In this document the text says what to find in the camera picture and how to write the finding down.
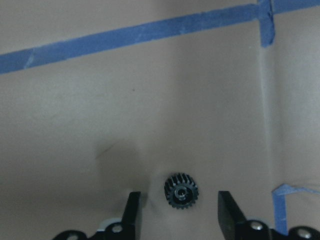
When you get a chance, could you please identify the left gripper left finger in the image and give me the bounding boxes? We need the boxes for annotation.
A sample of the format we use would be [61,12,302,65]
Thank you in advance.
[121,191,141,240]

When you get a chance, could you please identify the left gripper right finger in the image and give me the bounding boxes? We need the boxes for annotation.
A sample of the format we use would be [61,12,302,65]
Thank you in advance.
[217,191,247,240]

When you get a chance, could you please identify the small black bearing gear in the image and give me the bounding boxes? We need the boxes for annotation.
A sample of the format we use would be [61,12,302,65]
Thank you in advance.
[164,172,199,210]

